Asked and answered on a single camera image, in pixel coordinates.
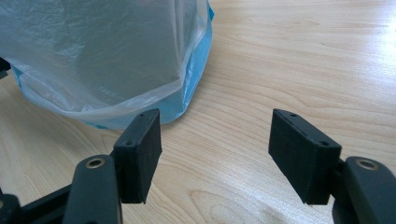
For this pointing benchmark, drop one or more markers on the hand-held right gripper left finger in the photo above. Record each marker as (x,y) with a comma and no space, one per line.
(137,161)

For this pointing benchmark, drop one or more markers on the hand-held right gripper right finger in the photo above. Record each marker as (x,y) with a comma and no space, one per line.
(302,155)

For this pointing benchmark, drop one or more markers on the white blue-edged plastic bag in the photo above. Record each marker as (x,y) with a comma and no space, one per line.
(93,46)

